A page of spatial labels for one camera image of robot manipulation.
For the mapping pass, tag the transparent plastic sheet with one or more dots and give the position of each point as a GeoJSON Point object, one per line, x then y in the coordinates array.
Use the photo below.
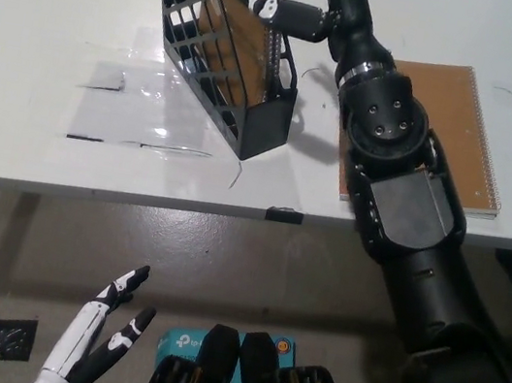
{"type": "Point", "coordinates": [116, 114]}

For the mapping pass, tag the small black edge clip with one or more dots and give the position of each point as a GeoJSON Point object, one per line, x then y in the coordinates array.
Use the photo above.
{"type": "Point", "coordinates": [285, 215]}

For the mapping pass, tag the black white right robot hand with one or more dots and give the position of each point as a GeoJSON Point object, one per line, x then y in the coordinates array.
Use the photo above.
{"type": "Point", "coordinates": [354, 16]}

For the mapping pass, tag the teal tp-link box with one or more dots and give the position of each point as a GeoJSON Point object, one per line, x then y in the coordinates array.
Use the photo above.
{"type": "Point", "coordinates": [177, 340]}

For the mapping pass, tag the brown spiral notebook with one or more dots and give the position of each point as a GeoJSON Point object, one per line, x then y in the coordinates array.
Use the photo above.
{"type": "Point", "coordinates": [241, 46]}
{"type": "Point", "coordinates": [460, 117]}
{"type": "Point", "coordinates": [274, 62]}

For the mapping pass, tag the black floor foot plate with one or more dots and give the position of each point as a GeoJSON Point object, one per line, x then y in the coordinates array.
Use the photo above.
{"type": "Point", "coordinates": [0, 338]}

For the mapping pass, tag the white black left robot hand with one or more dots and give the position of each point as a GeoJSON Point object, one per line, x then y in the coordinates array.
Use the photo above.
{"type": "Point", "coordinates": [72, 347]}

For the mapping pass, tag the robot left black body block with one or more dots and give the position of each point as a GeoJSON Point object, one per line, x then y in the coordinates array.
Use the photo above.
{"type": "Point", "coordinates": [205, 375]}

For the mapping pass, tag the black lattice book holder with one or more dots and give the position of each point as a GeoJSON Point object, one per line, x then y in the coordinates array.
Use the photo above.
{"type": "Point", "coordinates": [266, 129]}

